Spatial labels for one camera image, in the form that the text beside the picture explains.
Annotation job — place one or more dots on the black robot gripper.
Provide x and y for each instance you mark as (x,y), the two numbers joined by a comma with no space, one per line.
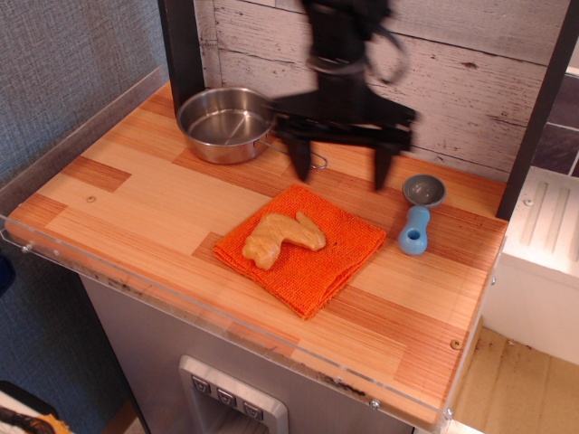
(343,109)

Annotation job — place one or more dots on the blue and grey toy spoon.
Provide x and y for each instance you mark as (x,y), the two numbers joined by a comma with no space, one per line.
(423,192)

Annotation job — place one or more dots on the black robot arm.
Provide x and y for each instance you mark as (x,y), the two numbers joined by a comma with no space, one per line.
(340,31)

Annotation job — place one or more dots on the tan toy chicken piece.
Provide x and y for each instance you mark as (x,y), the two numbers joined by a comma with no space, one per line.
(263,245)

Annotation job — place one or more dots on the orange folded cloth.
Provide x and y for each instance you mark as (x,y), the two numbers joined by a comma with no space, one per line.
(305,280)

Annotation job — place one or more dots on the clear acrylic table guard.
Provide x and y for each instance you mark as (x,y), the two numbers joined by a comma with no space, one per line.
(395,338)

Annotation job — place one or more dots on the white toy sink unit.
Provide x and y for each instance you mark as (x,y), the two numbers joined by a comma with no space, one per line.
(533,295)

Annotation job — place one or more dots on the grey toy fridge cabinet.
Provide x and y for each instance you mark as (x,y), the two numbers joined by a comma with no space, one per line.
(149,343)

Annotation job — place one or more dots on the silver dispenser panel with buttons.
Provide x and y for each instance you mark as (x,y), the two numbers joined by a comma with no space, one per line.
(220,403)

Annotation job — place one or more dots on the yellow object at bottom left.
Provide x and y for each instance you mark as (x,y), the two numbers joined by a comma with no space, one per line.
(58,427)

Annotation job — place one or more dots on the stainless steel pot with handle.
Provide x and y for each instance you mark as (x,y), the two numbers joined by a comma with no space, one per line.
(227,126)

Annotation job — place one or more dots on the dark vertical post left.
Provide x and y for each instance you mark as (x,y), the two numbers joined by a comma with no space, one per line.
(182,48)

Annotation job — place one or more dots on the dark vertical post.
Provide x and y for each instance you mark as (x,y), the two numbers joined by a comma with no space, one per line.
(545,100)
(182,48)

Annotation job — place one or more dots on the dark vertical post right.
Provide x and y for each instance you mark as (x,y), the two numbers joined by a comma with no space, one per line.
(545,100)

